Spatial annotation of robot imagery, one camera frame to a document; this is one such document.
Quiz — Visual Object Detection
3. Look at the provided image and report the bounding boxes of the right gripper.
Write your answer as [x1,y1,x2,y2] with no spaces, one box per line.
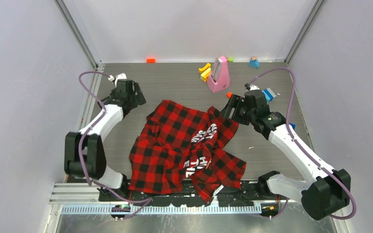
[220,94,256,126]

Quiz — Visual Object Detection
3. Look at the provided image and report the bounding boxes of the red black plaid shirt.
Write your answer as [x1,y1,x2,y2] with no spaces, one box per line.
[129,100,247,202]

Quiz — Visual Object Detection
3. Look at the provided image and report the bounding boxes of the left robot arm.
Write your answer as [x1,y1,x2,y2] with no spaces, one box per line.
[64,79,146,201]

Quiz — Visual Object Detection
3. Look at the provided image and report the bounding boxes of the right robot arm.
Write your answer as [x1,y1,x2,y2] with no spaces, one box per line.
[221,90,356,220]

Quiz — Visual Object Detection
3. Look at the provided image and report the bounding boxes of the pink metronome box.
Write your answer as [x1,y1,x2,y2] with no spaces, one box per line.
[206,56,230,93]

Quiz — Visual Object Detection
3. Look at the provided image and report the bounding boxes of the stacked colourful bricks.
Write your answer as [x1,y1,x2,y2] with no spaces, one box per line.
[262,88,276,102]

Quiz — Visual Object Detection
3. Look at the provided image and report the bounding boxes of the orange block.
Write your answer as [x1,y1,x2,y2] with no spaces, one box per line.
[146,57,156,63]

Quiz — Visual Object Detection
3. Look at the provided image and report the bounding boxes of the yellow toy blocks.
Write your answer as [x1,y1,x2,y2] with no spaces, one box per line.
[198,63,211,82]

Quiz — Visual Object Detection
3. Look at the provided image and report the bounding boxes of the blue wooden block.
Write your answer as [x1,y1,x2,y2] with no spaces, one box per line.
[248,56,260,68]

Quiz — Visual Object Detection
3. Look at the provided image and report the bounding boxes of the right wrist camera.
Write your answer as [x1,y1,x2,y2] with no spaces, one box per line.
[244,83,260,91]

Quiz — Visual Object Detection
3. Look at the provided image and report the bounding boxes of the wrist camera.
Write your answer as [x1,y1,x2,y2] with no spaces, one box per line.
[108,73,127,86]
[244,83,260,91]

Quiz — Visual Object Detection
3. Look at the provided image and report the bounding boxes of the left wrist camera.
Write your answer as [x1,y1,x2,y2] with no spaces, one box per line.
[108,73,127,86]

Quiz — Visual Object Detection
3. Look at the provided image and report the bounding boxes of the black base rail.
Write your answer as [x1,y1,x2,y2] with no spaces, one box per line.
[97,180,286,208]

